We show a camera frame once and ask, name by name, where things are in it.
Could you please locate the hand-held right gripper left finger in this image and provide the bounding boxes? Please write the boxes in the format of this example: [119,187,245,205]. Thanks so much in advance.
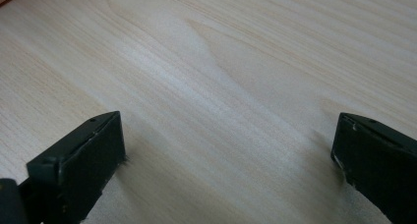
[19,110,127,224]

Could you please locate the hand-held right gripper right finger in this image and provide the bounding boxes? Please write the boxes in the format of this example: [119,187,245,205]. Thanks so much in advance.
[329,112,417,224]

